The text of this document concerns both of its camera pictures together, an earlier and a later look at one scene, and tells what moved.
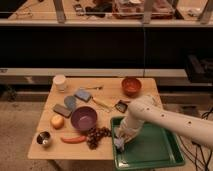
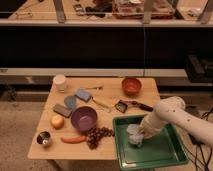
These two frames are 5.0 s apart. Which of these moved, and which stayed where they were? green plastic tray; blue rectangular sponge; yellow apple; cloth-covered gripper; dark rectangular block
Moved: cloth-covered gripper
Stayed: yellow apple; dark rectangular block; green plastic tray; blue rectangular sponge
